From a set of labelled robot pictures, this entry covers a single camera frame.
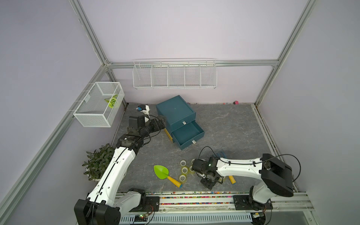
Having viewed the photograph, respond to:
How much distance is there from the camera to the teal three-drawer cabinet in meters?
0.84

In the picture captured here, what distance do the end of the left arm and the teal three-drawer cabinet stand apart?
0.49 ft

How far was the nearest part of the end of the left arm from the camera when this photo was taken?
564 millimetres
